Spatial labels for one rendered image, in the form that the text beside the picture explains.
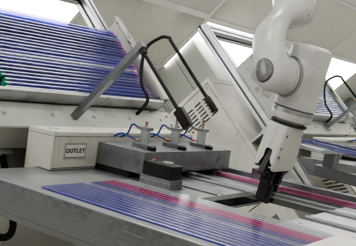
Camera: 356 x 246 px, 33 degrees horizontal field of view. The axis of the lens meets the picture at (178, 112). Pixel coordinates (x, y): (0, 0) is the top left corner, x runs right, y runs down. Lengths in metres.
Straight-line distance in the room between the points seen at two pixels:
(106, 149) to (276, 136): 0.37
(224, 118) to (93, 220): 1.61
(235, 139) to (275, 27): 1.29
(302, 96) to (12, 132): 0.60
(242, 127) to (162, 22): 2.20
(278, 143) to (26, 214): 0.51
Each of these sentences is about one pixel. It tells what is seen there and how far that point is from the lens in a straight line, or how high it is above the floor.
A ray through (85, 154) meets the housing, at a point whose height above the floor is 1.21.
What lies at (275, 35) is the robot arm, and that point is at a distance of 1.18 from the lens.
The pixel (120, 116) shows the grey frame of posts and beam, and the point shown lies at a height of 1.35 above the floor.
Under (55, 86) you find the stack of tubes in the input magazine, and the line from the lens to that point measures 1.42.
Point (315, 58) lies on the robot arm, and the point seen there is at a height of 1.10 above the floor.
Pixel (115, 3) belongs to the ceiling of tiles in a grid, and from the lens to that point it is 4.09.
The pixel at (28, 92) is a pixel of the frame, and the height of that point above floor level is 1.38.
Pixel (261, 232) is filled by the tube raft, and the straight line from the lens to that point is 0.91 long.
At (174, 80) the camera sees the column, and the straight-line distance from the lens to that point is 4.99.
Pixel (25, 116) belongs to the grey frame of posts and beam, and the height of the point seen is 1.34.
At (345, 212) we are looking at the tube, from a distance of 1.22.
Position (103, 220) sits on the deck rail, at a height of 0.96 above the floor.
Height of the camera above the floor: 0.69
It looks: 23 degrees up
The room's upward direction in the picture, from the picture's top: 31 degrees counter-clockwise
